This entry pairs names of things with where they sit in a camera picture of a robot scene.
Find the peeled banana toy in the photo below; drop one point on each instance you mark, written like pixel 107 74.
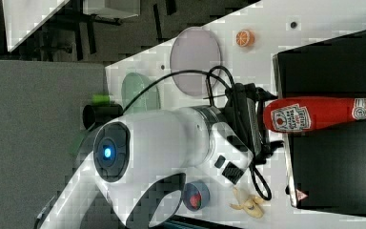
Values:
pixel 248 203

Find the blue bowl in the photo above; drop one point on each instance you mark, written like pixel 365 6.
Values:
pixel 193 188

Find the green oval colander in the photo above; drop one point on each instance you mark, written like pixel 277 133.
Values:
pixel 132 85

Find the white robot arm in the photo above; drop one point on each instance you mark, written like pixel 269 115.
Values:
pixel 139 162

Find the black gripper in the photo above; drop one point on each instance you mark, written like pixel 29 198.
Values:
pixel 244 113

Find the orange half slice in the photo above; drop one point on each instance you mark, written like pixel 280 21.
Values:
pixel 244 38

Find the grey oval plate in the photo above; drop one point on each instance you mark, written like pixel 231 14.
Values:
pixel 194 49

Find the black toaster oven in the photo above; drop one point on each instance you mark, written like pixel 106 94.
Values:
pixel 326 168

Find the red ketchup bottle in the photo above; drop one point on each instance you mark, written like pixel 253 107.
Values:
pixel 308 113

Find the white side table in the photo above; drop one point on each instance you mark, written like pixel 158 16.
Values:
pixel 23 17

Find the red strawberry toy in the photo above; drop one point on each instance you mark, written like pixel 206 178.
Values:
pixel 195 201

